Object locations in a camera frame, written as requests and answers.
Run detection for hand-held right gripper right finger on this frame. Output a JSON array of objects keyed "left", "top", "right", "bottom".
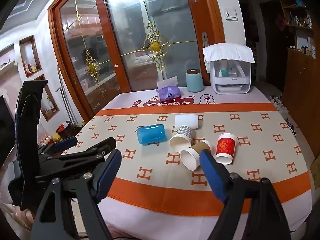
[{"left": 199, "top": 149, "right": 292, "bottom": 240}]

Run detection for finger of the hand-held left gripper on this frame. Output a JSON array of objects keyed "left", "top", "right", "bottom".
[
  {"left": 37, "top": 136, "right": 78, "bottom": 161},
  {"left": 41, "top": 137, "right": 117, "bottom": 178}
]

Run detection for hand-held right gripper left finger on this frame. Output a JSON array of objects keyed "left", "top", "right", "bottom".
[{"left": 29, "top": 149, "right": 122, "bottom": 240}]

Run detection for brown paper cup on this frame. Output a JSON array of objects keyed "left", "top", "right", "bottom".
[{"left": 180, "top": 139, "right": 214, "bottom": 171}]

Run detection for red paper cup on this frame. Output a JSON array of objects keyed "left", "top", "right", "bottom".
[{"left": 215, "top": 133, "right": 238, "bottom": 165}]

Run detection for blue plastic cup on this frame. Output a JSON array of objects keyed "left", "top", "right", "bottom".
[{"left": 137, "top": 124, "right": 166, "bottom": 146}]

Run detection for plaid paper cup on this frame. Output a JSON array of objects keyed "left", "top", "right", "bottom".
[{"left": 170, "top": 125, "right": 193, "bottom": 153}]

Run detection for white plastic cup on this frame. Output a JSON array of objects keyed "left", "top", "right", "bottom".
[{"left": 174, "top": 114, "right": 199, "bottom": 130}]

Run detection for person's left hand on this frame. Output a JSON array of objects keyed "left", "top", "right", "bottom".
[{"left": 0, "top": 202, "right": 34, "bottom": 231}]

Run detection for dark wicker waste basket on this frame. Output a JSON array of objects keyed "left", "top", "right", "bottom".
[{"left": 56, "top": 121, "right": 77, "bottom": 140}]

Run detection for dark flat panel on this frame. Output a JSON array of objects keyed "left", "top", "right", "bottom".
[{"left": 0, "top": 95, "right": 16, "bottom": 167}]

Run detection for metal mop pole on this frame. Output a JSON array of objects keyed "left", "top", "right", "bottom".
[{"left": 57, "top": 65, "right": 75, "bottom": 130}]

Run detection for orange patterned blanket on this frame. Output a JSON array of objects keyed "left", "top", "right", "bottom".
[{"left": 61, "top": 102, "right": 313, "bottom": 217}]

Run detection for pink printed tablecloth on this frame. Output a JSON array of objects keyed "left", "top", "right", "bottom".
[{"left": 95, "top": 85, "right": 316, "bottom": 239}]

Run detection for purple tissue pack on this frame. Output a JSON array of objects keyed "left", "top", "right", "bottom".
[{"left": 156, "top": 76, "right": 181, "bottom": 102}]

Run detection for wooden glass sliding door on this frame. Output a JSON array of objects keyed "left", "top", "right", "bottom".
[
  {"left": 94, "top": 0, "right": 225, "bottom": 94},
  {"left": 49, "top": 0, "right": 132, "bottom": 122}
]

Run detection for white countertop storage box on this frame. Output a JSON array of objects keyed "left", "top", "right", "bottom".
[{"left": 207, "top": 58, "right": 252, "bottom": 95}]

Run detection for dark sneakers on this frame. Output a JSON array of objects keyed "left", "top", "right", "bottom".
[{"left": 284, "top": 119, "right": 298, "bottom": 137}]

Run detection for teal canister with brown lid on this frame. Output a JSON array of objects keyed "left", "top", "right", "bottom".
[{"left": 186, "top": 69, "right": 204, "bottom": 92}]

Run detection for white sneakers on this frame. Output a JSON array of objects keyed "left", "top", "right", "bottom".
[{"left": 269, "top": 94, "right": 288, "bottom": 115}]

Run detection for cardboard box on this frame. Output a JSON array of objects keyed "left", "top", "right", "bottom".
[{"left": 309, "top": 155, "right": 320, "bottom": 177}]

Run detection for wooden cabinet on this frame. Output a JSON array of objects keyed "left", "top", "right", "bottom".
[{"left": 282, "top": 47, "right": 320, "bottom": 160}]

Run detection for white folded cloth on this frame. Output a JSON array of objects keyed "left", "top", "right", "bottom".
[{"left": 202, "top": 43, "right": 255, "bottom": 73}]

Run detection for wooden shelf with bottles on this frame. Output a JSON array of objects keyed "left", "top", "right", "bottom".
[{"left": 280, "top": 0, "right": 315, "bottom": 55}]

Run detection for wooden framed wall niche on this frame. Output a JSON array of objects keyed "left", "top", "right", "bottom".
[
  {"left": 34, "top": 74, "right": 60, "bottom": 122},
  {"left": 19, "top": 35, "right": 42, "bottom": 78}
]

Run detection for white wall switch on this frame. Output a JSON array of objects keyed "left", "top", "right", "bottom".
[{"left": 225, "top": 9, "right": 238, "bottom": 21}]

